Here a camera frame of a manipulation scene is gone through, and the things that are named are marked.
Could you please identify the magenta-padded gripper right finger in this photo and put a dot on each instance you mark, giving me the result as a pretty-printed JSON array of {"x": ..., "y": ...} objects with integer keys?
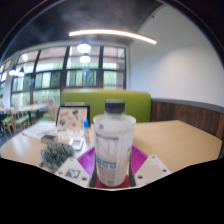
[{"x": 150, "y": 168}]

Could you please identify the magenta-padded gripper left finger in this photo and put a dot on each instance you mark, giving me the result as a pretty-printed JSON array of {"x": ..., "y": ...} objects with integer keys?
[{"x": 75, "y": 171}]

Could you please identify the clear plastic drink bottle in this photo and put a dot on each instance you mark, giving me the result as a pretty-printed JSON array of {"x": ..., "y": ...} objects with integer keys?
[{"x": 113, "y": 146}]

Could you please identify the speckled green-white cup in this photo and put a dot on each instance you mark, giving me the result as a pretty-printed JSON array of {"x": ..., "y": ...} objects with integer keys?
[{"x": 55, "y": 155}]

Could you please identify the white remote control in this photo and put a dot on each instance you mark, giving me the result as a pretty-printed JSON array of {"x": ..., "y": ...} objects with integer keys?
[{"x": 77, "y": 143}]

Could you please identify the small dark box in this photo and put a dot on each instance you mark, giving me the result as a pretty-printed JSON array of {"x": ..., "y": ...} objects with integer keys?
[{"x": 49, "y": 138}]

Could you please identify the small blue-capped bottle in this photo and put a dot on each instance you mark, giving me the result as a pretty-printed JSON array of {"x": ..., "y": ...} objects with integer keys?
[{"x": 86, "y": 130}]

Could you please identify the black tablet with stickers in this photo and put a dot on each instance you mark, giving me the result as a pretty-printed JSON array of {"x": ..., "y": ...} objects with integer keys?
[{"x": 73, "y": 118}]

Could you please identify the white paper sheets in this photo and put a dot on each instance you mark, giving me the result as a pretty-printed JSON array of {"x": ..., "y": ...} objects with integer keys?
[{"x": 38, "y": 130}]

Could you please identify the green upholstered bench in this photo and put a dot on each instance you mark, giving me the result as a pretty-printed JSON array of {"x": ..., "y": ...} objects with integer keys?
[{"x": 133, "y": 103}]

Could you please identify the wooden chairs with green seats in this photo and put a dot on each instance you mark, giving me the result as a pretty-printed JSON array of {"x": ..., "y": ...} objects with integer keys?
[{"x": 20, "y": 119}]

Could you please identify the wooden dining table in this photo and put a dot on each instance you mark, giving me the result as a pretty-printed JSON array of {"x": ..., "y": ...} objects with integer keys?
[{"x": 31, "y": 107}]

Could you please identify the pendant ceiling lamps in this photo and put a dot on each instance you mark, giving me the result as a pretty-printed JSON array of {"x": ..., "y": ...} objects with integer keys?
[{"x": 84, "y": 48}]

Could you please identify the curved linear ceiling light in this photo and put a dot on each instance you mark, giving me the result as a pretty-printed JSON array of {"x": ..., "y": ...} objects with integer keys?
[{"x": 110, "y": 32}]

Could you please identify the dark-framed window wall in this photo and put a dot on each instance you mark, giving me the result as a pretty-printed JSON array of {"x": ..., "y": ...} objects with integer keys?
[{"x": 50, "y": 80}]

